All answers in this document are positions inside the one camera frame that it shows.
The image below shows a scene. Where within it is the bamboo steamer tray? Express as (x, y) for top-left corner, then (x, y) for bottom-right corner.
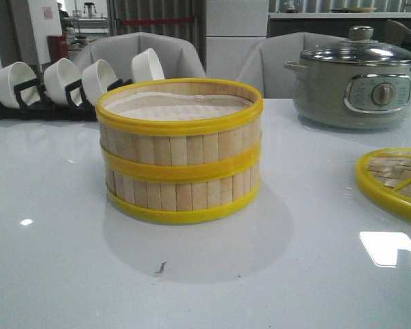
(106, 163), (261, 224)
(96, 78), (263, 184)

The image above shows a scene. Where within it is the grey chair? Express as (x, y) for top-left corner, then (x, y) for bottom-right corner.
(236, 32), (342, 99)
(73, 32), (206, 82)

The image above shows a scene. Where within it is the grey chair right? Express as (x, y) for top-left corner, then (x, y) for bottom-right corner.
(236, 32), (342, 99)

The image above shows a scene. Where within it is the grey chair left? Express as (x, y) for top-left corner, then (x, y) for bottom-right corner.
(73, 32), (206, 82)

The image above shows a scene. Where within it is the grey-green electric cooking pot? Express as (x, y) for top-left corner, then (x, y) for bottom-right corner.
(284, 59), (411, 130)

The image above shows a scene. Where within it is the white bowl far left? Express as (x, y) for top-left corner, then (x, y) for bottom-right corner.
(0, 62), (36, 109)

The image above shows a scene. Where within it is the white bowl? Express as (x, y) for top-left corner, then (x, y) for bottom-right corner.
(0, 62), (36, 109)
(82, 59), (119, 106)
(43, 58), (82, 106)

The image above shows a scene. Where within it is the woven bamboo steamer lid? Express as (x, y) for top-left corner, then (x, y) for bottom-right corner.
(355, 148), (411, 220)

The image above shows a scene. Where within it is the glass pot lid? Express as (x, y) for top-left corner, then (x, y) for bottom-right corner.
(300, 25), (411, 66)

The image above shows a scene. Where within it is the white bowl right end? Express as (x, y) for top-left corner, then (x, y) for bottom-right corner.
(131, 48), (165, 83)

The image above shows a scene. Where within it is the black plastic dish rack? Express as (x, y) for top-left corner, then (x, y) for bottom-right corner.
(0, 77), (133, 122)

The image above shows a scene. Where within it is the white refrigerator in background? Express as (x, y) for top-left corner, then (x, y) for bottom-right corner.
(205, 1), (269, 80)

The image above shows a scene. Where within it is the red cabinet in background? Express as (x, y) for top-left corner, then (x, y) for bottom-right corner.
(47, 34), (69, 64)

